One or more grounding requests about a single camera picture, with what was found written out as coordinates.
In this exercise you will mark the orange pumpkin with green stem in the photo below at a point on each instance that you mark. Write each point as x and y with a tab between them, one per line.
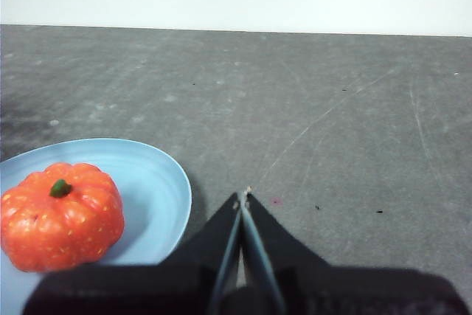
62	226

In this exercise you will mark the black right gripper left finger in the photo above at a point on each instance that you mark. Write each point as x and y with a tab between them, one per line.
147	293

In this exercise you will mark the blue round plate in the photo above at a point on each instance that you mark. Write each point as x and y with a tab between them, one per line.
155	189

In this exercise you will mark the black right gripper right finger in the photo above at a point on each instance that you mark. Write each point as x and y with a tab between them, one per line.
350	293

